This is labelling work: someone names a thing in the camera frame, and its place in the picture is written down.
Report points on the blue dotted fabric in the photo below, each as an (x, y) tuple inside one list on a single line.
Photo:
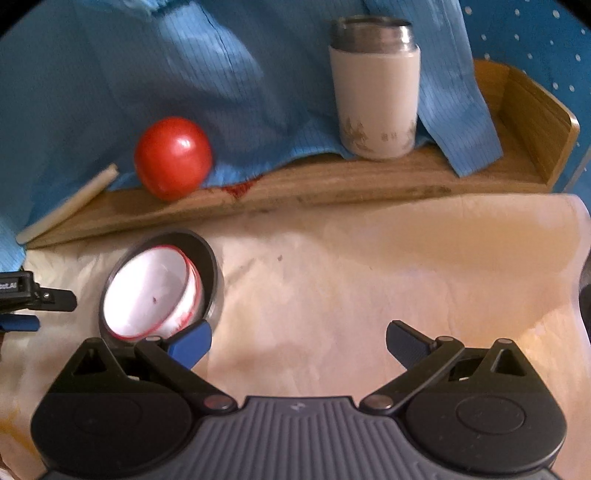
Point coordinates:
[(550, 42)]

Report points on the wooden tray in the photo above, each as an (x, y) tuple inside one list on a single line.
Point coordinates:
[(536, 130)]

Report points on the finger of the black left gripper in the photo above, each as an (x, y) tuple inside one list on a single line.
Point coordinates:
[(48, 299), (19, 323)]

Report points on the large steel bowl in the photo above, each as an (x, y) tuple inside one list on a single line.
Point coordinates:
[(200, 254)]

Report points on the white red-rimmed bowl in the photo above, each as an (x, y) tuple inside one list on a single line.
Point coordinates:
[(156, 293)]

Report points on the white candle stick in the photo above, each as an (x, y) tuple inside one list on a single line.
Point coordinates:
[(70, 206)]

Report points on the white paper table cover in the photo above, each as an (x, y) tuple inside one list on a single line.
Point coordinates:
[(309, 293)]

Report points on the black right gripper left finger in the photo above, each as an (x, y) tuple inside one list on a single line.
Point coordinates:
[(155, 375)]

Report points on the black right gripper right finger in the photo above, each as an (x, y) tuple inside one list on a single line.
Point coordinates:
[(445, 364)]

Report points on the white insulated tumbler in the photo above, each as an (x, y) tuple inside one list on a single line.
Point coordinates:
[(376, 70)]

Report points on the red tomato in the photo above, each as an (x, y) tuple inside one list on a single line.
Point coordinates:
[(172, 158)]

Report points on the blue cloth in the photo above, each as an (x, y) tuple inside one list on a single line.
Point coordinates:
[(81, 81)]

